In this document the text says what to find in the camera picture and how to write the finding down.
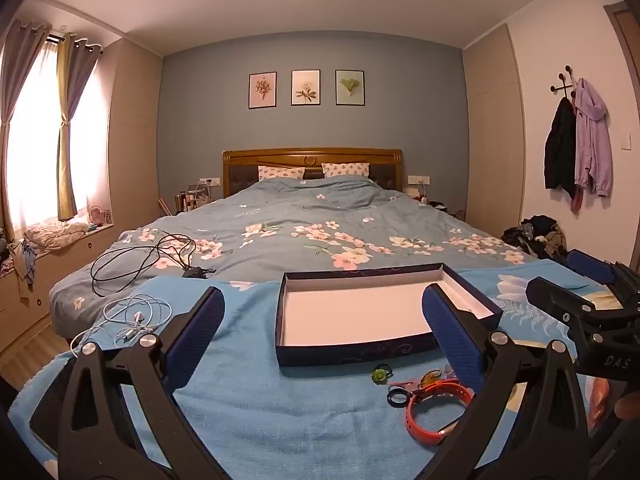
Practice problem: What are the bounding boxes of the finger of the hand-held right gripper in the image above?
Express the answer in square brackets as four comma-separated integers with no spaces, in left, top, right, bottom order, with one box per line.
[526,276,608,331]
[566,248,640,306]

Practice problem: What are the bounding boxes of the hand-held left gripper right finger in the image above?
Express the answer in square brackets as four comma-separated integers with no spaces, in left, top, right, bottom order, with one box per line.
[421,282,591,480]

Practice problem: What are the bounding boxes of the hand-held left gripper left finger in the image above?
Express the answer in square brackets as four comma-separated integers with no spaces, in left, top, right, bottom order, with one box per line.
[30,286,226,480]

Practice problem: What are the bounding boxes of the orange smartwatch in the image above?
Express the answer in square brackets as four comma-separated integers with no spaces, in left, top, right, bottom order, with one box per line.
[406,379,474,447]

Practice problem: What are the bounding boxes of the dark blue shallow box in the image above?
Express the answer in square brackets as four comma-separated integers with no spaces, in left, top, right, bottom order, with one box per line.
[274,263,503,367]

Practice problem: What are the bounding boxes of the person's right hand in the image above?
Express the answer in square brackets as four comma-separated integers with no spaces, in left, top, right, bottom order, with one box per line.
[614,393,640,421]

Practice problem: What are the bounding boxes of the white earphones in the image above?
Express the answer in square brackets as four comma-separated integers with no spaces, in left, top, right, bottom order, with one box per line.
[69,294,174,362]

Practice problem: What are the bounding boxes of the pile of dark clothes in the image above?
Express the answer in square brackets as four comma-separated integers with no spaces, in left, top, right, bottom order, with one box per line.
[501,214,569,261]

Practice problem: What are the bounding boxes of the light blue blanket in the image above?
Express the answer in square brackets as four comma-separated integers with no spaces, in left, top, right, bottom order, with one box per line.
[9,262,628,480]

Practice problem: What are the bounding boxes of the black jacket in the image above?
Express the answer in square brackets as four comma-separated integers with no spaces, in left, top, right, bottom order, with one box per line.
[543,95,579,200]

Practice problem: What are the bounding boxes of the purple jacket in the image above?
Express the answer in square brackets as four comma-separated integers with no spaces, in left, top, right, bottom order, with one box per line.
[572,78,614,198]

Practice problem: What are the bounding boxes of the cluttered bedside table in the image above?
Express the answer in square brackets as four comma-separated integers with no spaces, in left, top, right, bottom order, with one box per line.
[158,182,217,217]

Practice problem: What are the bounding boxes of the blue floral duvet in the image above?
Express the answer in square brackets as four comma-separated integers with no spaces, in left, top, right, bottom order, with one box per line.
[49,176,543,343]

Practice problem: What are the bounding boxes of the window bench cabinet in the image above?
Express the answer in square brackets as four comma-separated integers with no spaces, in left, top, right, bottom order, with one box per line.
[0,222,117,357]

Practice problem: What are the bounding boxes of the beige wardrobe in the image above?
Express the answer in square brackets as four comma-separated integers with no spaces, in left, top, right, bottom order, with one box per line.
[107,39,166,222]
[460,23,525,234]

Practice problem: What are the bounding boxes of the crumpled cloth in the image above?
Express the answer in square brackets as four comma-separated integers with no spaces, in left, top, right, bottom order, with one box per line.
[23,220,89,250]

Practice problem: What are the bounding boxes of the heart print pillow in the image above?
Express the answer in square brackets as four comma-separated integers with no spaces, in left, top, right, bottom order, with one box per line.
[321,162,371,179]
[257,164,306,182]

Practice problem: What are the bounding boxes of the wooden headboard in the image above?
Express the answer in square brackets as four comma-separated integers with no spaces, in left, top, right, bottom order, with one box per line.
[222,148,404,198]

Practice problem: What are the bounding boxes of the door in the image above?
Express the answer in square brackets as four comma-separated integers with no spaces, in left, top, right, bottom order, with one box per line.
[604,3,640,91]

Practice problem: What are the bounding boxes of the pink framed flower picture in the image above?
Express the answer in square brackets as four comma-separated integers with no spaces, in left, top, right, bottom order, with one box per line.
[248,71,278,110]

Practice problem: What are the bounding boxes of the grey and yellow curtain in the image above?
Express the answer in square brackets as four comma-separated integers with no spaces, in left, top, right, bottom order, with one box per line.
[55,32,104,222]

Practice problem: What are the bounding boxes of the green framed flower picture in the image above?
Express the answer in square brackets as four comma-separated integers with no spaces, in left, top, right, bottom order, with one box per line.
[335,69,366,106]

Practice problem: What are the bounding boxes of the white framed flower picture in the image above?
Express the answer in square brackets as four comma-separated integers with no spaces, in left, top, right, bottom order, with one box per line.
[291,69,322,107]

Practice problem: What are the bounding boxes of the curtain rod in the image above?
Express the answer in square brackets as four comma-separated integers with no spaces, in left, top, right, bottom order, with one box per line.
[46,33,104,55]

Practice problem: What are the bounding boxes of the black cable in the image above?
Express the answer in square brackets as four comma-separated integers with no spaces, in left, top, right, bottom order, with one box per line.
[90,229,217,297]

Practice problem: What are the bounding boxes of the black wall coat rack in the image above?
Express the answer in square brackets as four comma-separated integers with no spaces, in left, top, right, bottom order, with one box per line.
[548,65,584,97]

